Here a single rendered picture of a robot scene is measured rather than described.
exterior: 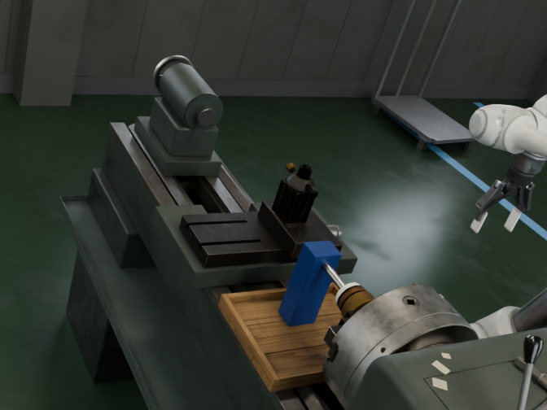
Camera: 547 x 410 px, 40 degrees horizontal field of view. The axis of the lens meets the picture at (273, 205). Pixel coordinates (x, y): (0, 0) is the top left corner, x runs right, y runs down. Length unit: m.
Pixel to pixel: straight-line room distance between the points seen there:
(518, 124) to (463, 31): 4.66
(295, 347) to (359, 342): 0.37
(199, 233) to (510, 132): 0.83
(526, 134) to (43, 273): 2.11
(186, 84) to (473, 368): 1.37
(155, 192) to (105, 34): 2.54
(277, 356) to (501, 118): 0.81
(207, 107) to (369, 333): 1.08
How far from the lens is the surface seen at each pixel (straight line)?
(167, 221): 2.08
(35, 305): 3.15
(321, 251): 1.81
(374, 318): 1.52
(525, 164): 2.14
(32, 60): 4.47
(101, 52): 4.79
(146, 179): 2.37
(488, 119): 1.96
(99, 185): 2.67
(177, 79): 2.44
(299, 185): 2.00
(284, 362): 1.81
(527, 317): 1.89
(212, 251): 1.93
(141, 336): 2.28
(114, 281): 2.45
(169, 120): 2.42
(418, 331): 1.49
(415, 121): 5.70
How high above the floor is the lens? 2.06
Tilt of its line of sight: 30 degrees down
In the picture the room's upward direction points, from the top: 19 degrees clockwise
